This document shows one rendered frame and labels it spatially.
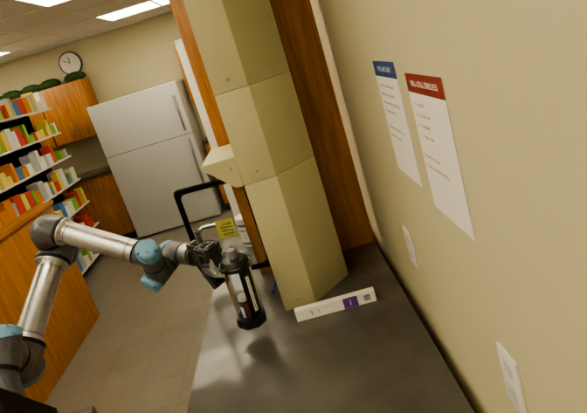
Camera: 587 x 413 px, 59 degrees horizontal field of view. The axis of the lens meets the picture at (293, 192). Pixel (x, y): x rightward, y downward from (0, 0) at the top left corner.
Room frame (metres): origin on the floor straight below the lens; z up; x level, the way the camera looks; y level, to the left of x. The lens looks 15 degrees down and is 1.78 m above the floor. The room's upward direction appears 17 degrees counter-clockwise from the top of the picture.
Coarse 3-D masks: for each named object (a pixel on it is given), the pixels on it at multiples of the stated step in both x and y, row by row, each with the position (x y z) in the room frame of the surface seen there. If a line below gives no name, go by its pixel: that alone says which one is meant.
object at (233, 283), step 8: (248, 256) 1.54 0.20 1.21; (240, 272) 1.49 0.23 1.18; (224, 280) 1.52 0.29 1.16; (232, 280) 1.49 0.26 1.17; (240, 280) 1.49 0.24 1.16; (232, 288) 1.50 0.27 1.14; (240, 288) 1.49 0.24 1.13; (256, 288) 1.53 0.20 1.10; (232, 296) 1.51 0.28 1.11; (240, 296) 1.49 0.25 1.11; (232, 304) 1.52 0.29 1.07; (240, 304) 1.50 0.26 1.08; (240, 312) 1.50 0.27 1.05; (248, 312) 1.50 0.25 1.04; (240, 320) 1.52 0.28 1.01; (248, 320) 1.50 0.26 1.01
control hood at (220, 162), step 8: (216, 152) 1.84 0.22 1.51; (224, 152) 1.78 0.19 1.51; (232, 152) 1.73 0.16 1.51; (208, 160) 1.72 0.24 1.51; (216, 160) 1.68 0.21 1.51; (224, 160) 1.63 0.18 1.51; (232, 160) 1.63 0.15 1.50; (208, 168) 1.63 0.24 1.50; (216, 168) 1.63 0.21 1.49; (224, 168) 1.63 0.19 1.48; (232, 168) 1.63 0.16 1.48; (216, 176) 1.63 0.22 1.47; (224, 176) 1.63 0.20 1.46; (232, 176) 1.63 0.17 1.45; (240, 176) 1.63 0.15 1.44; (232, 184) 1.63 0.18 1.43; (240, 184) 1.63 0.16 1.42
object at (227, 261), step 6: (228, 252) 1.51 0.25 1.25; (234, 252) 1.52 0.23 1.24; (240, 252) 1.55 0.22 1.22; (228, 258) 1.53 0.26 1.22; (234, 258) 1.51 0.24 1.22; (240, 258) 1.51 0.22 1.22; (246, 258) 1.52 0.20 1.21; (222, 264) 1.51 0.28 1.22; (228, 264) 1.50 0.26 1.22; (234, 264) 1.49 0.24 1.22; (240, 264) 1.49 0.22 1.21
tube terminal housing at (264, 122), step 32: (224, 96) 1.63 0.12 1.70; (256, 96) 1.64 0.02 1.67; (288, 96) 1.74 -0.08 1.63; (256, 128) 1.63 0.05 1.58; (288, 128) 1.71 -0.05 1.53; (256, 160) 1.63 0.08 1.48; (288, 160) 1.68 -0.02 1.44; (256, 192) 1.63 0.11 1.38; (288, 192) 1.65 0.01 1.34; (320, 192) 1.75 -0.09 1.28; (288, 224) 1.63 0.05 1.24; (320, 224) 1.72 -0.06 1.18; (288, 256) 1.63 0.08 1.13; (320, 256) 1.69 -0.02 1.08; (288, 288) 1.63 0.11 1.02; (320, 288) 1.65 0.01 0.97
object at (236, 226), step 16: (192, 192) 1.98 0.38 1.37; (208, 192) 1.97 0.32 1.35; (224, 192) 1.96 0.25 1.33; (240, 192) 1.95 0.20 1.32; (192, 208) 1.99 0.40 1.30; (208, 208) 1.97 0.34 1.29; (224, 208) 1.96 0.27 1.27; (240, 208) 1.95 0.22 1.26; (192, 224) 1.99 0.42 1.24; (208, 224) 1.98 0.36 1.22; (224, 224) 1.97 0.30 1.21; (240, 224) 1.95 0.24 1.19; (224, 240) 1.97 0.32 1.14; (240, 240) 1.96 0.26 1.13; (256, 240) 1.95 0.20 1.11; (256, 256) 1.95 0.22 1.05
